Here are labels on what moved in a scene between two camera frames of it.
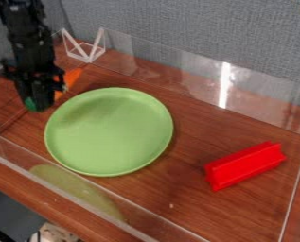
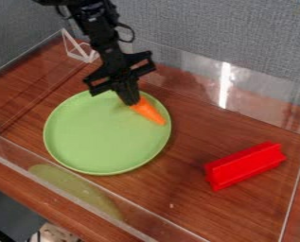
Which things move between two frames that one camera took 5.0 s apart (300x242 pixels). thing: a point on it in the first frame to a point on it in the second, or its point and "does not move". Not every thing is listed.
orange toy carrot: x=69 y=78 to x=143 y=107
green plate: x=107 y=132 does not move
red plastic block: x=243 y=164 does not move
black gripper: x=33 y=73 to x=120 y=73
